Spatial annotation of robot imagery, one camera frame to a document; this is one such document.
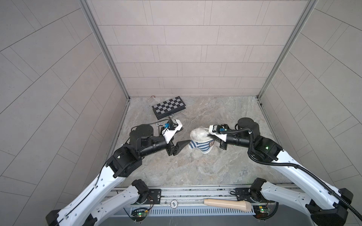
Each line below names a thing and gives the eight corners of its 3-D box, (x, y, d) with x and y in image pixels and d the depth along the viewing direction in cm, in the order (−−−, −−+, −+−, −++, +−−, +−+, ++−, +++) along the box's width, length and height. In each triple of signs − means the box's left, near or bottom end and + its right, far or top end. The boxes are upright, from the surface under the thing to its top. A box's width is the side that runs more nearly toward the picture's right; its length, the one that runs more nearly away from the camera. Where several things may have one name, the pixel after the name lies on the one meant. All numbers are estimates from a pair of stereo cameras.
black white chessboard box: (157, 120, 103) (156, 117, 101) (152, 108, 110) (151, 105, 108) (186, 108, 111) (186, 105, 108) (179, 98, 118) (179, 95, 115)
